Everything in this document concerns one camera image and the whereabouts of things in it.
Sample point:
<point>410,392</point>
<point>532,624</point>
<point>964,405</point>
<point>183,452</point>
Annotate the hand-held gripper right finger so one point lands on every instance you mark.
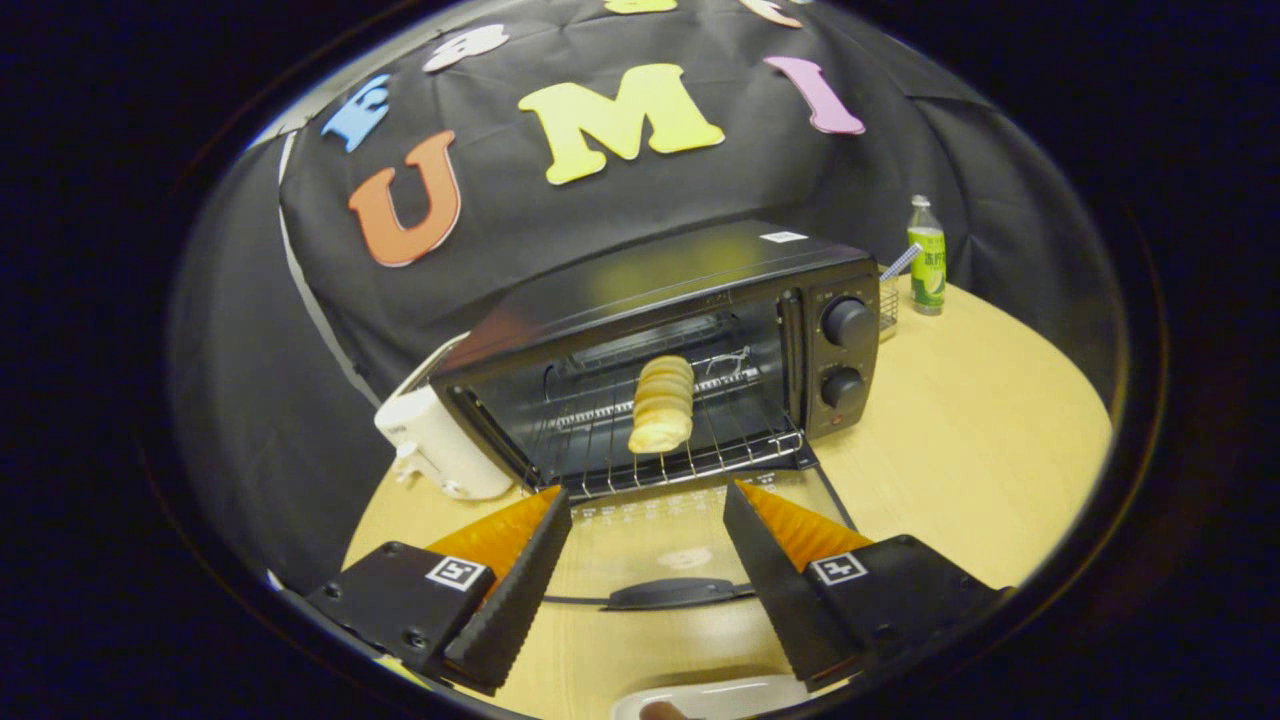
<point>775,590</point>

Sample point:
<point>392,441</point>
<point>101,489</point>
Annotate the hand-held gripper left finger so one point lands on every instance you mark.
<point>520,590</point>

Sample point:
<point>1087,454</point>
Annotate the ridged bread roll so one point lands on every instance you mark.
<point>662,405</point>

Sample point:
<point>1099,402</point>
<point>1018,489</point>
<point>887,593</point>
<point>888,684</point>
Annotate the black toaster oven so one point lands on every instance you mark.
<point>700,270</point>

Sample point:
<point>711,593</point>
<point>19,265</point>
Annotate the white pop-up toaster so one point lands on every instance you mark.
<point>440,450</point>

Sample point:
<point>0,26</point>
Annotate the white rectangular plate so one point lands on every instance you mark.
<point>740,697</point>

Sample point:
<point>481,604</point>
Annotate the green drink bottle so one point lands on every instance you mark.
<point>927,265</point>

